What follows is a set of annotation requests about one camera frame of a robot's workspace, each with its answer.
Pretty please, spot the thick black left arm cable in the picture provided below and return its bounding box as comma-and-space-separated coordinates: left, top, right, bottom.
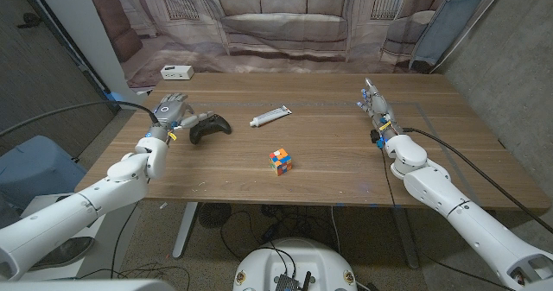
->
0, 99, 161, 139

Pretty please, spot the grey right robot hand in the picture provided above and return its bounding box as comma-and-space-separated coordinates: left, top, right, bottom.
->
356, 77, 405, 142

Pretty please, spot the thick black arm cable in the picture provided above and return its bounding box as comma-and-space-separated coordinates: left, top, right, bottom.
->
0, 99, 161, 139
402, 127, 553, 236

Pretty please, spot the black game controller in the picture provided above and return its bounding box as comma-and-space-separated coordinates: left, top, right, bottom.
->
188, 113, 232, 146

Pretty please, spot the white power outlet box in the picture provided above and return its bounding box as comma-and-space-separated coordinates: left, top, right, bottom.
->
160, 64, 195, 81

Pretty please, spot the grey table leg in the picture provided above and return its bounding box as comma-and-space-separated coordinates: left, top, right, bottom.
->
391, 206, 421, 269

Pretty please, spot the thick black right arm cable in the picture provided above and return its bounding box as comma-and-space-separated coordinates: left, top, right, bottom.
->
402, 127, 553, 236

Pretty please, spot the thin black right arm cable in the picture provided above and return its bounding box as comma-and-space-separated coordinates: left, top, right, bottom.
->
378, 143, 398, 208

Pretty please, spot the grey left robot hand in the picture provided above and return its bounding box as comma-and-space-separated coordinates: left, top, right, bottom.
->
146, 92, 216, 142

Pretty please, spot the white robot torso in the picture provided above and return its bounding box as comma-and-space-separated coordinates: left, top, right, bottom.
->
232, 237, 359, 291

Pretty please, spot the blue plastic chair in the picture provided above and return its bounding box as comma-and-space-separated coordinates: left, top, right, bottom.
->
0, 135, 87, 223

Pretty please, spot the printed sofa room backdrop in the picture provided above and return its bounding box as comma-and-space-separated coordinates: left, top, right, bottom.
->
84, 0, 496, 89

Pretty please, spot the white pillar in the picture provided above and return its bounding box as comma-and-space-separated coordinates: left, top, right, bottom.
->
29, 0, 143, 106

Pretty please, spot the white squeeze tube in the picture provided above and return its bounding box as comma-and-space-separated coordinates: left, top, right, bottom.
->
249, 104, 293, 129

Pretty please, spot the black floor fan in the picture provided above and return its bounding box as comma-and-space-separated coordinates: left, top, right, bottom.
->
197, 202, 232, 230

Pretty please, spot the multicoloured puzzle cube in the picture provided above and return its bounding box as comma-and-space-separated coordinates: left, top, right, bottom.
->
268, 148, 294, 177

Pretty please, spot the black door handle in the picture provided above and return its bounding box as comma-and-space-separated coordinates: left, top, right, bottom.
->
16, 12, 43, 29

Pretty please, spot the black floor cable loop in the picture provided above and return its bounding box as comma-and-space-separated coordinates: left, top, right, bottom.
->
219, 210, 303, 263

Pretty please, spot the white table leg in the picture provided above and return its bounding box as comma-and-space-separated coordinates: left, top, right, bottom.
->
171, 201, 200, 260

